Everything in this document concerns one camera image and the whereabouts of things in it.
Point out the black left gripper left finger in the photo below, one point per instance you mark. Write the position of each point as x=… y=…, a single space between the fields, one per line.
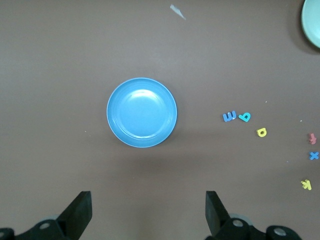
x=75 y=215

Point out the white tape scrap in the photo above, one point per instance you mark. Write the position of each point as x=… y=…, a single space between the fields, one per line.
x=178 y=11

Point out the teal foam letter b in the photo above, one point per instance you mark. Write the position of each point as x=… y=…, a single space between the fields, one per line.
x=241 y=117

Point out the blue plate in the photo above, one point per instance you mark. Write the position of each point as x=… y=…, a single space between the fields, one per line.
x=141 y=112

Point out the pale green plate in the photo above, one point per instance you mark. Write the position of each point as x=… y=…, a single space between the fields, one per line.
x=312 y=22

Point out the yellow foam letter k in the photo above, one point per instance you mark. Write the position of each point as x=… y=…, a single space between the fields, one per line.
x=307 y=185

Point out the red foam letter f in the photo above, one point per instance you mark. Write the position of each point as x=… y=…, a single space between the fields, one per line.
x=312 y=139

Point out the blue foam letter x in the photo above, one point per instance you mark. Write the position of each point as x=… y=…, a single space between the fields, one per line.
x=314 y=156

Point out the blue foam letter m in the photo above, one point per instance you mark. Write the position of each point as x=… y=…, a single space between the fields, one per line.
x=229 y=117

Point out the yellow foam letter d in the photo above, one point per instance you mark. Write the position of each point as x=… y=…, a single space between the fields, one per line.
x=264 y=130

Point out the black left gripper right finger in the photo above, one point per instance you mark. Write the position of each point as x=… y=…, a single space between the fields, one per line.
x=215 y=215

